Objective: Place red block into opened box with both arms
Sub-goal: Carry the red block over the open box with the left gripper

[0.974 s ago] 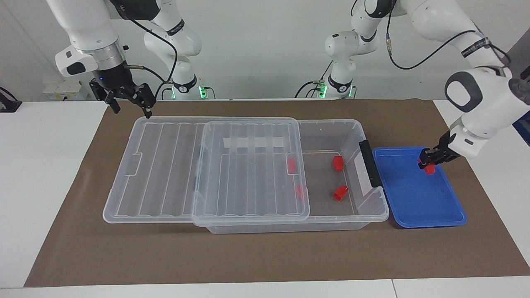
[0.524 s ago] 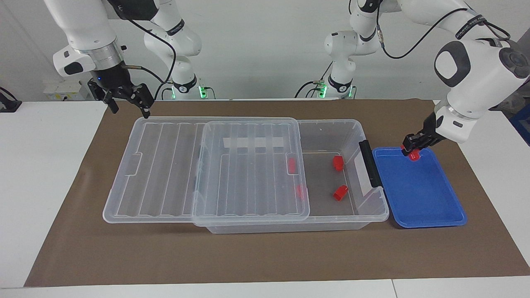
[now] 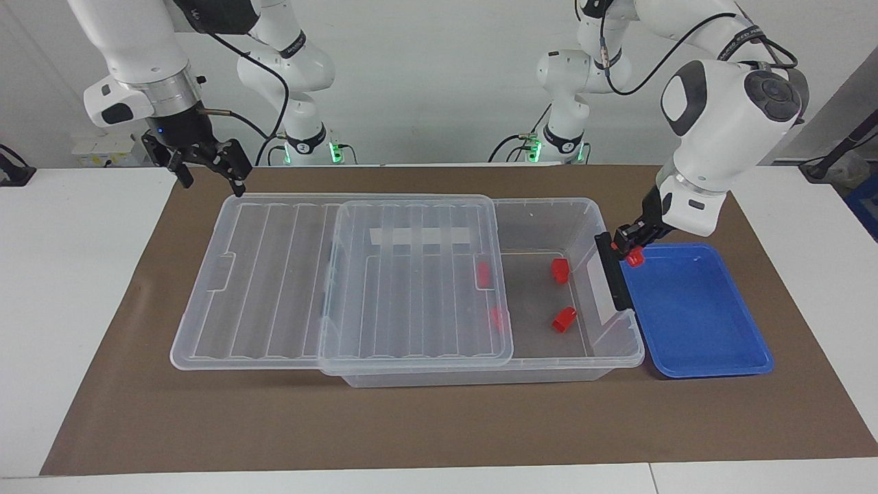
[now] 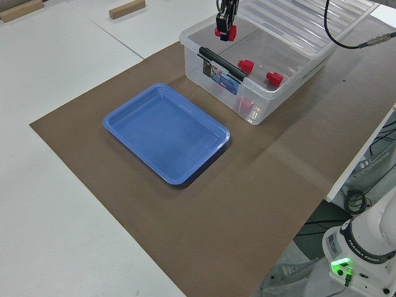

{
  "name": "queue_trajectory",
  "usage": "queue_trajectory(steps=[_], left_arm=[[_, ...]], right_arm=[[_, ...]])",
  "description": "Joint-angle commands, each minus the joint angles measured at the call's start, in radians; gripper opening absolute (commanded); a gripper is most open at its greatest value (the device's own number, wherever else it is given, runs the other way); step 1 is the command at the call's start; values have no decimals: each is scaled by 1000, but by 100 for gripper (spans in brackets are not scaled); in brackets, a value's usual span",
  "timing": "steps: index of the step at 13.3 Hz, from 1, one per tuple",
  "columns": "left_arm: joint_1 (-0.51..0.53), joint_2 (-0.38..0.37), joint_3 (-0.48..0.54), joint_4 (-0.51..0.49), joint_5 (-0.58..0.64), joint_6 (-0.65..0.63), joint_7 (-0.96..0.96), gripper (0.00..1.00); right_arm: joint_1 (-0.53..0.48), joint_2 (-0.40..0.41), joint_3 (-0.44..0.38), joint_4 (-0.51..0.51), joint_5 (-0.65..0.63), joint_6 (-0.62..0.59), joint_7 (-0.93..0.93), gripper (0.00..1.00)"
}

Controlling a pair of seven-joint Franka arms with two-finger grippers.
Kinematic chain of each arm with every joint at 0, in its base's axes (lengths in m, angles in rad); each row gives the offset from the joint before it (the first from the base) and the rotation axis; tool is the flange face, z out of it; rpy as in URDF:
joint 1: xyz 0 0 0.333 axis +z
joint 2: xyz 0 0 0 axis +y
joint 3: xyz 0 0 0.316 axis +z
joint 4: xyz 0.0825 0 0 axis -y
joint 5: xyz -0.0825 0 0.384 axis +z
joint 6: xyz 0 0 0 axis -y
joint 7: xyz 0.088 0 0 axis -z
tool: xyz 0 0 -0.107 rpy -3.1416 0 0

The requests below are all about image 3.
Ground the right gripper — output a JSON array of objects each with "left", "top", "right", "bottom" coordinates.
[{"left": 141, "top": 105, "right": 252, "bottom": 198}]

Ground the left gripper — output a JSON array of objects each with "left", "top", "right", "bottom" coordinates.
[{"left": 613, "top": 184, "right": 670, "bottom": 255}]

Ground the white socket box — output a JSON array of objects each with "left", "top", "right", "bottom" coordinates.
[{"left": 71, "top": 133, "right": 149, "bottom": 168}]

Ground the clear plastic storage box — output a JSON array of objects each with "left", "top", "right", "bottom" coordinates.
[{"left": 318, "top": 197, "right": 646, "bottom": 389}]

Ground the clear plastic box lid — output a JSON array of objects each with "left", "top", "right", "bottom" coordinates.
[{"left": 169, "top": 193, "right": 514, "bottom": 372}]

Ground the blue plastic tray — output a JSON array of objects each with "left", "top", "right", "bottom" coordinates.
[{"left": 620, "top": 242, "right": 776, "bottom": 379}]

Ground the black stand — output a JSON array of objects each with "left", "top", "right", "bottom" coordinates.
[
  {"left": 798, "top": 127, "right": 878, "bottom": 183},
  {"left": 0, "top": 143, "right": 37, "bottom": 187}
]

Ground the blue crate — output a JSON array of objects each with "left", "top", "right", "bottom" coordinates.
[{"left": 844, "top": 175, "right": 878, "bottom": 242}]

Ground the black box latch handle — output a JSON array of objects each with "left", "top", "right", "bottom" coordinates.
[{"left": 594, "top": 232, "right": 636, "bottom": 311}]

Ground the black cable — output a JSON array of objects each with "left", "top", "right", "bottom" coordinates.
[
  {"left": 597, "top": 0, "right": 800, "bottom": 97},
  {"left": 488, "top": 103, "right": 554, "bottom": 164},
  {"left": 198, "top": 31, "right": 291, "bottom": 167}
]

